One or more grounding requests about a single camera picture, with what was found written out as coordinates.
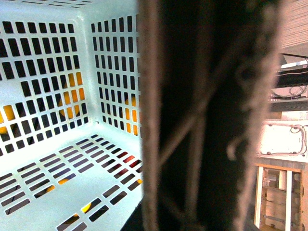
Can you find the light blue plastic basket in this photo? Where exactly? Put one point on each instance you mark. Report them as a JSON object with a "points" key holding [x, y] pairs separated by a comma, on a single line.
{"points": [[70, 152]]}

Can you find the grey basket handle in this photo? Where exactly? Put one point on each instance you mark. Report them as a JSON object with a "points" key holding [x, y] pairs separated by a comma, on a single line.
{"points": [[207, 68]]}

